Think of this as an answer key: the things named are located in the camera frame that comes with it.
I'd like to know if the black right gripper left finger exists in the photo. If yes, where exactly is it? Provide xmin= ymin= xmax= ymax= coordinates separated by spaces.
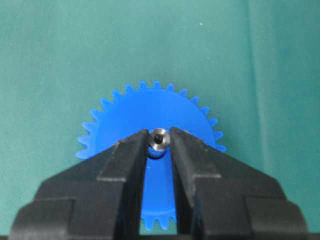
xmin=8 ymin=129 xmax=149 ymax=240

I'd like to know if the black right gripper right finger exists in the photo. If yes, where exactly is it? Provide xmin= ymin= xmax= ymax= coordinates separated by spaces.
xmin=170 ymin=127 xmax=309 ymax=240

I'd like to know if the blue plastic gear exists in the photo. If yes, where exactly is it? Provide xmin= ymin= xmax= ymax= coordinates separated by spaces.
xmin=76 ymin=81 xmax=226 ymax=235

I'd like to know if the metal shaft with set screw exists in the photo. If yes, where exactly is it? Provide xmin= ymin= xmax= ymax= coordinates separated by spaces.
xmin=148 ymin=128 xmax=171 ymax=152

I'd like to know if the green cutting mat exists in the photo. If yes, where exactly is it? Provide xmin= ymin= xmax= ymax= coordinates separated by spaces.
xmin=0 ymin=0 xmax=320 ymax=236

